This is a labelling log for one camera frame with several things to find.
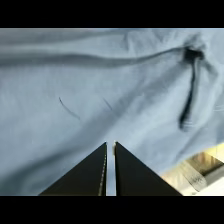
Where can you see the light blue garment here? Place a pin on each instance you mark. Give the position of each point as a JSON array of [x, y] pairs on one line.
[[100, 86]]

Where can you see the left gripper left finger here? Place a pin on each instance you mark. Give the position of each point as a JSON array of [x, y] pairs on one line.
[[86, 178]]

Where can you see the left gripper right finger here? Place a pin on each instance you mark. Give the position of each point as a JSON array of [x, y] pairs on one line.
[[138, 176]]

